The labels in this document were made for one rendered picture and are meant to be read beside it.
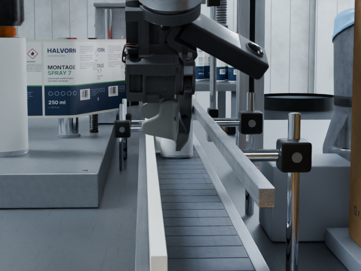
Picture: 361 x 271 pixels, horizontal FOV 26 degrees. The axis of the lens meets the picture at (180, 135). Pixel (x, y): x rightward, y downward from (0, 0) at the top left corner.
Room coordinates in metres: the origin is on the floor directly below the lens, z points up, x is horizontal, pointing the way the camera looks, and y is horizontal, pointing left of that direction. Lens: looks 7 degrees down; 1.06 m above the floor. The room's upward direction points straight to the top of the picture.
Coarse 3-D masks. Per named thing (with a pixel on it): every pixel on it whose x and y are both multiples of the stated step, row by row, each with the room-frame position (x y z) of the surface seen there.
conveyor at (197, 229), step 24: (168, 168) 1.11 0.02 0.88; (192, 168) 1.11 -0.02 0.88; (168, 192) 0.93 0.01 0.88; (192, 192) 0.93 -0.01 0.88; (216, 192) 0.93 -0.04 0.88; (168, 216) 0.80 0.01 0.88; (192, 216) 0.80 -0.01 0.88; (216, 216) 0.80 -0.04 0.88; (168, 240) 0.70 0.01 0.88; (192, 240) 0.70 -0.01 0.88; (216, 240) 0.70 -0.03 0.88; (168, 264) 0.63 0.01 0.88; (192, 264) 0.63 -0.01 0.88; (216, 264) 0.63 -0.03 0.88; (240, 264) 0.63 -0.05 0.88
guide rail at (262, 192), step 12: (204, 120) 1.00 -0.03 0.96; (216, 132) 0.86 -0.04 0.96; (216, 144) 0.83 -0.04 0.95; (228, 144) 0.76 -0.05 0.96; (228, 156) 0.72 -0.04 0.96; (240, 156) 0.68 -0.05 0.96; (240, 168) 0.63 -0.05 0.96; (252, 168) 0.61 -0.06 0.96; (240, 180) 0.63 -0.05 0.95; (252, 180) 0.56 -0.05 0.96; (264, 180) 0.56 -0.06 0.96; (252, 192) 0.56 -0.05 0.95; (264, 192) 0.53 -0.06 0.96; (264, 204) 0.53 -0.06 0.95
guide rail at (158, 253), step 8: (152, 136) 1.21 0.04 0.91; (152, 144) 1.11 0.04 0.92; (152, 152) 1.03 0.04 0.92; (152, 160) 0.96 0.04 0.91; (152, 168) 0.90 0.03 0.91; (152, 176) 0.85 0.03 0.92; (152, 184) 0.80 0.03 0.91; (152, 192) 0.75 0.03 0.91; (152, 200) 0.72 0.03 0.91; (160, 200) 0.72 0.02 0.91; (152, 208) 0.68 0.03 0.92; (160, 208) 0.68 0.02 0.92; (152, 216) 0.65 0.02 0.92; (160, 216) 0.65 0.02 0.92; (152, 224) 0.62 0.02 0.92; (160, 224) 0.62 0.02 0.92; (152, 232) 0.59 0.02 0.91; (160, 232) 0.59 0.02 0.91; (152, 240) 0.57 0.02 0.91; (160, 240) 0.57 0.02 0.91; (152, 248) 0.55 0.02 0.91; (160, 248) 0.55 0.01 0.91; (152, 256) 0.53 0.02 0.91; (160, 256) 0.53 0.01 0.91; (152, 264) 0.53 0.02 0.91; (160, 264) 0.53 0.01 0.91
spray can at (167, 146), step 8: (192, 96) 1.22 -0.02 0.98; (192, 104) 1.22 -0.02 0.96; (192, 112) 1.22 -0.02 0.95; (192, 120) 1.22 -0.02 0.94; (192, 128) 1.22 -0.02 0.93; (192, 136) 1.22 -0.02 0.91; (168, 144) 1.20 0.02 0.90; (192, 144) 1.22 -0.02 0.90; (168, 152) 1.20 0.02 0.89; (176, 152) 1.20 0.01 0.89; (184, 152) 1.20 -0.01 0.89; (192, 152) 1.22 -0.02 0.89
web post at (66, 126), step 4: (60, 120) 1.47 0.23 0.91; (64, 120) 1.47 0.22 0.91; (68, 120) 1.47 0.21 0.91; (72, 120) 1.47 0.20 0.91; (76, 120) 1.48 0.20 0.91; (60, 124) 1.47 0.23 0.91; (64, 124) 1.47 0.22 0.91; (68, 124) 1.47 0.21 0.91; (72, 124) 1.47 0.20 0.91; (76, 124) 1.48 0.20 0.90; (60, 128) 1.47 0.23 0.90; (64, 128) 1.47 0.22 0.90; (68, 128) 1.47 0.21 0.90; (72, 128) 1.47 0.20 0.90; (76, 128) 1.48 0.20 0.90; (60, 132) 1.47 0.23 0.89; (64, 132) 1.47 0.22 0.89; (68, 132) 1.47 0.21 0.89; (72, 132) 1.47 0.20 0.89; (76, 132) 1.48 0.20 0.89; (56, 136) 1.48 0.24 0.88; (60, 136) 1.47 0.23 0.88; (64, 136) 1.46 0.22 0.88; (68, 136) 1.46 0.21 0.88; (72, 136) 1.47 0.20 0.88; (76, 136) 1.47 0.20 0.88; (80, 136) 1.48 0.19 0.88
